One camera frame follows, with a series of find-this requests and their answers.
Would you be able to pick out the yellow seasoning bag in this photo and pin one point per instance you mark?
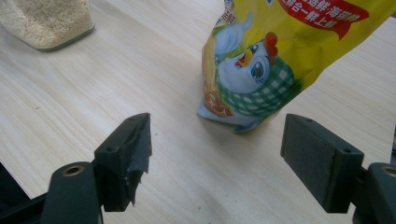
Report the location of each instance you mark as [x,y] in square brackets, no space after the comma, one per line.
[280,46]

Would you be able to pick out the clear container with black lid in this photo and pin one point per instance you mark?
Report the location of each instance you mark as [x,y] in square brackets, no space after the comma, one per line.
[46,21]

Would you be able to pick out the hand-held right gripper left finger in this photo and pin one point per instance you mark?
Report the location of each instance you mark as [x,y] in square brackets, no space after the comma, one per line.
[121,161]

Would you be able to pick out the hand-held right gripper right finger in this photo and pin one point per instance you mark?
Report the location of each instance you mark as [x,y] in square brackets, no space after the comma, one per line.
[320,161]

